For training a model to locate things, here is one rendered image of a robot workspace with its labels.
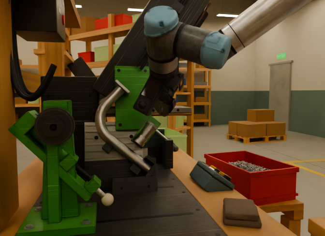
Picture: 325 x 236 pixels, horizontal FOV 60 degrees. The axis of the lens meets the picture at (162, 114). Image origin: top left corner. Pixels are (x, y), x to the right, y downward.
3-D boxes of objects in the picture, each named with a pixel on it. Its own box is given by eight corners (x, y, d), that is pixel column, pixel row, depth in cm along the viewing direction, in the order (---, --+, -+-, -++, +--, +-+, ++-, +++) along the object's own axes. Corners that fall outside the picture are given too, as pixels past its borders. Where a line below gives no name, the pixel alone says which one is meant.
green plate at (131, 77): (148, 132, 97) (146, 74, 101) (152, 129, 89) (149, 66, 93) (114, 132, 95) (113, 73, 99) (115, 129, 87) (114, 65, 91)
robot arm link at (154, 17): (171, 30, 57) (135, 19, 59) (172, 68, 66) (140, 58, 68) (187, 8, 61) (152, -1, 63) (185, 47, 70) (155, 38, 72)
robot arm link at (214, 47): (236, 41, 66) (192, 29, 69) (231, 32, 56) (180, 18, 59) (224, 73, 68) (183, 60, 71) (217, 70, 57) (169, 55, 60)
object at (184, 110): (180, 112, 122) (180, 105, 122) (192, 115, 106) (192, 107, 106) (87, 113, 114) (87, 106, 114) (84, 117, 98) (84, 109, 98)
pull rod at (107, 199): (113, 202, 66) (113, 178, 65) (113, 207, 63) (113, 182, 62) (89, 204, 64) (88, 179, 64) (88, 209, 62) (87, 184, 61)
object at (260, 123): (264, 136, 769) (265, 109, 763) (286, 140, 694) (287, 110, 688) (226, 138, 728) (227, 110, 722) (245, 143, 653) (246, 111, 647)
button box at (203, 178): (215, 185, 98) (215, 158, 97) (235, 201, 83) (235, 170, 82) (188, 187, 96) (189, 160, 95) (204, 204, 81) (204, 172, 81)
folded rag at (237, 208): (223, 207, 70) (223, 196, 70) (256, 210, 69) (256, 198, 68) (223, 226, 61) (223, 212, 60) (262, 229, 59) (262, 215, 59)
